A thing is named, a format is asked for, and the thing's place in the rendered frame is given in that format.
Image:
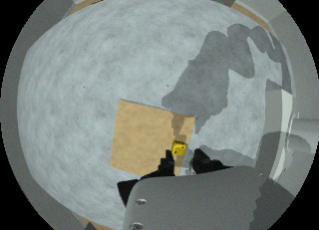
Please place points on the tan square mat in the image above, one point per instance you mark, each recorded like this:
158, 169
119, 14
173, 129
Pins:
142, 135

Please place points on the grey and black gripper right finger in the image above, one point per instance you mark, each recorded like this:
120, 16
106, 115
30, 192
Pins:
203, 164

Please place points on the yellow die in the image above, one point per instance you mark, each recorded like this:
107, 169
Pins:
178, 147

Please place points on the white die with black pips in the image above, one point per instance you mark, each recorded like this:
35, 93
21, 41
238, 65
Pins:
190, 168

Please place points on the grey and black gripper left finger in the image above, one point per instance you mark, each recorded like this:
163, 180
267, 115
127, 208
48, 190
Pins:
166, 168

